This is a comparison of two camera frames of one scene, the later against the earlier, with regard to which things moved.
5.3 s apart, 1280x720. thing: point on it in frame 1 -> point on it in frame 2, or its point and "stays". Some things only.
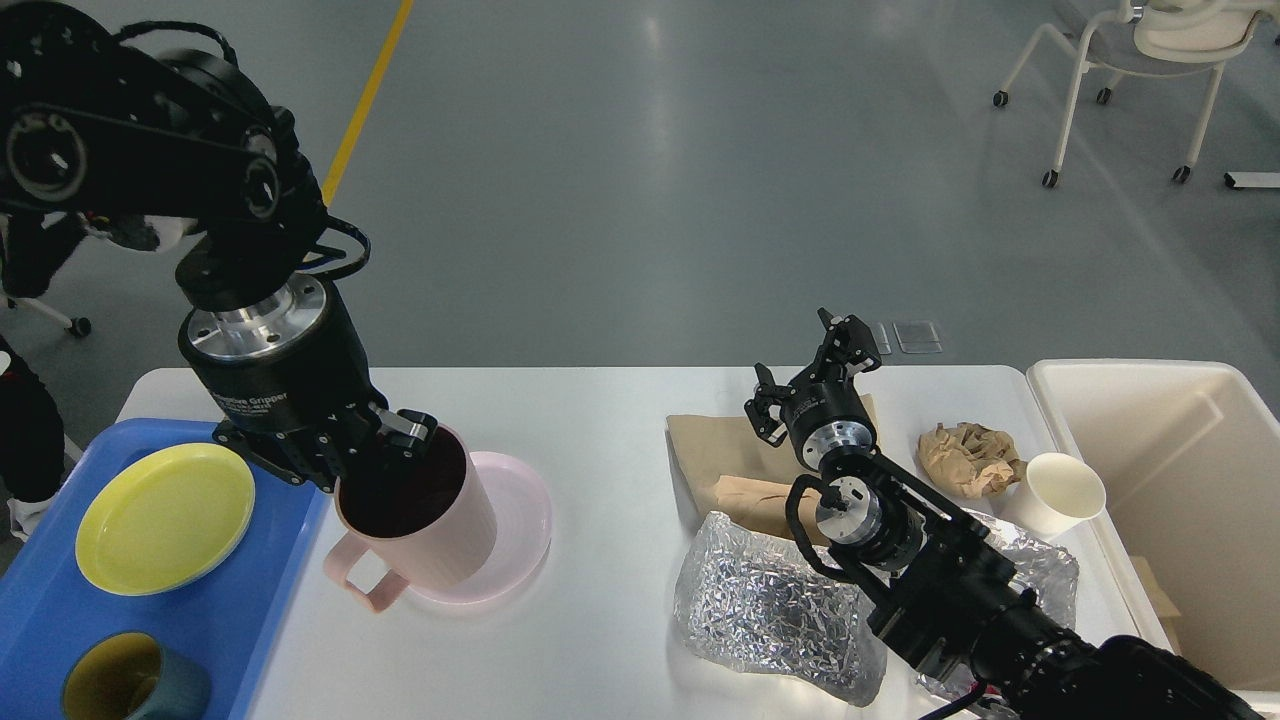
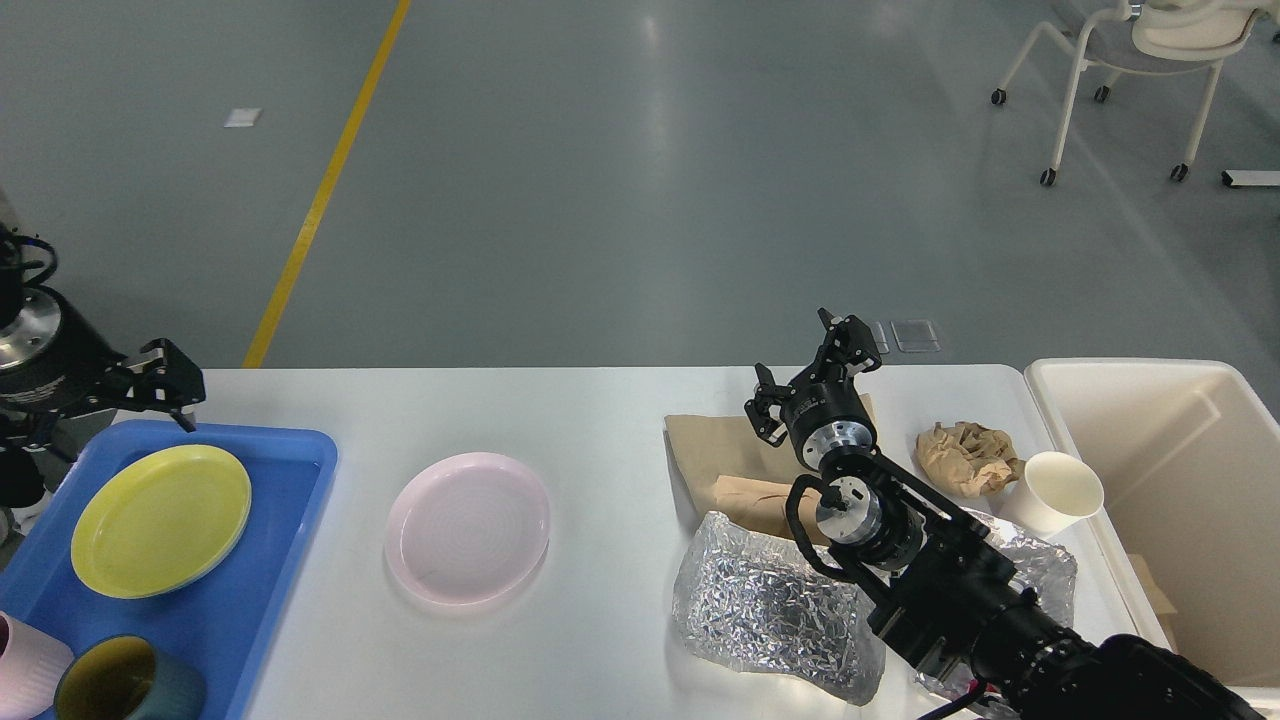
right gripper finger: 850,349 stays
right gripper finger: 758,411 stays
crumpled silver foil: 751,598 stays
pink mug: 427,518 -> 32,663
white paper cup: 1055,494 stays
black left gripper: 290,381 -> 64,371
